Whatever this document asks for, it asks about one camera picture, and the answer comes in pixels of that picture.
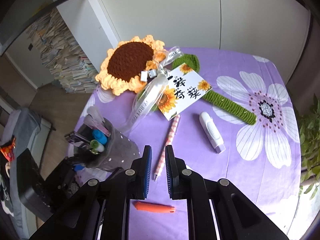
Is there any black marker pen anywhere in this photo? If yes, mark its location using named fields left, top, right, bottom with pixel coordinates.
left=74, top=146, right=97, bottom=164

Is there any purple floral tablecloth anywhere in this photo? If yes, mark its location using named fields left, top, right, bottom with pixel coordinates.
left=75, top=48, right=301, bottom=239

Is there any stack of books on floor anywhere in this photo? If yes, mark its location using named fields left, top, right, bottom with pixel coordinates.
left=25, top=9, right=98, bottom=93

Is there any grey white fabric pen holder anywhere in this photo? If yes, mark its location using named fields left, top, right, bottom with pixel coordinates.
left=83, top=119, right=140, bottom=172

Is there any black slim pen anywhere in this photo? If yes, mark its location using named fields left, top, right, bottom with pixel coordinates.
left=64, top=131, right=90, bottom=147

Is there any light green pen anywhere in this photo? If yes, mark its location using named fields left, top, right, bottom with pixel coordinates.
left=90, top=140, right=105, bottom=154

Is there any sunflower greeting card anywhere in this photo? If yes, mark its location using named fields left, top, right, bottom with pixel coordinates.
left=158, top=63, right=212, bottom=120

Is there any green potted plant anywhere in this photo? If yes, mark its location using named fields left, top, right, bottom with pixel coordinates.
left=298, top=95, right=319, bottom=199

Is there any pink checkered pen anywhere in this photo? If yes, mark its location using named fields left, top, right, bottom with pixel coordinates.
left=153, top=114, right=181, bottom=181

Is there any blue pen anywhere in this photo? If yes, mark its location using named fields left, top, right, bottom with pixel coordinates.
left=92, top=129, right=108, bottom=145

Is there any crochet sunflower with green stem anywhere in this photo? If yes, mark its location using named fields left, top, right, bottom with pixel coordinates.
left=95, top=35, right=257, bottom=125

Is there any clear translucent pen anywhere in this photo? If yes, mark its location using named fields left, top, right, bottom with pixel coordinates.
left=84, top=106, right=105, bottom=129

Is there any white bookshelf cabinet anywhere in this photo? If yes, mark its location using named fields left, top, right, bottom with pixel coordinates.
left=57, top=0, right=311, bottom=82

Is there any red gel pen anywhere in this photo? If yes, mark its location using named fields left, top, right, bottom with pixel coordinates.
left=95, top=124, right=111, bottom=137

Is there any white correction tape dispenser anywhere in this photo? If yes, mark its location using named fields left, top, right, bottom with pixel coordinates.
left=199, top=112, right=226, bottom=154

